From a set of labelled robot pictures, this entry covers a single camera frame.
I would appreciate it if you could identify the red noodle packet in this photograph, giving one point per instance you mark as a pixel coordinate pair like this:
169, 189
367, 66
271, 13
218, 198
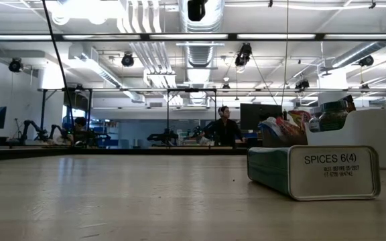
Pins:
288, 130

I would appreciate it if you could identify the white-lidded spice jar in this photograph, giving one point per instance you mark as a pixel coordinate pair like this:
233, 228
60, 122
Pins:
314, 124

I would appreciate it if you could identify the green-lidded spice jar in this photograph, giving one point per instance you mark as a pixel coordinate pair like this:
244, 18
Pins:
332, 117

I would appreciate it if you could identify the black background robot arm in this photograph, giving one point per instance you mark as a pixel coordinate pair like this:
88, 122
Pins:
163, 136
29, 125

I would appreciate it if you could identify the standing person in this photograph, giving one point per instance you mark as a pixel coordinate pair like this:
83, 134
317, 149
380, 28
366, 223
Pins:
224, 132

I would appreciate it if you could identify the black computer monitor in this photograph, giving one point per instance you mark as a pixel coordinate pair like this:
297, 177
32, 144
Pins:
260, 115

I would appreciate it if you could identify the black ceiling spotlight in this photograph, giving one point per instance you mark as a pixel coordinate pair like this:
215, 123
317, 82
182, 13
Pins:
15, 65
366, 61
243, 55
127, 60

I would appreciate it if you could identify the dark grey plastic bin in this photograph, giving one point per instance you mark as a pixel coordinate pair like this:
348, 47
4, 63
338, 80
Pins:
280, 142

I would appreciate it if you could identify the seated person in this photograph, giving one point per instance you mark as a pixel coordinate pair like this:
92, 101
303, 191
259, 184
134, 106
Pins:
80, 124

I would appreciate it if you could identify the green spice tin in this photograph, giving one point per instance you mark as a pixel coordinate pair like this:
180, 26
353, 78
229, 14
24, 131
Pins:
330, 174

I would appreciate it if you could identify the white plastic bin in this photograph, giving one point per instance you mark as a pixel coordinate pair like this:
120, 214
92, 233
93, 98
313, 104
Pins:
364, 144

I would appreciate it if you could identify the black background table frame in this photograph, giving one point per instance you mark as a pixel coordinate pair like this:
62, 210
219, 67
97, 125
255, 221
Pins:
168, 107

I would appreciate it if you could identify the silver ventilation duct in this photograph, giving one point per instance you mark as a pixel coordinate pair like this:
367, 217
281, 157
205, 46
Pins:
199, 53

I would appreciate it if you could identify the black camera box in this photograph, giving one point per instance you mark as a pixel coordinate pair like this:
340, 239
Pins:
197, 10

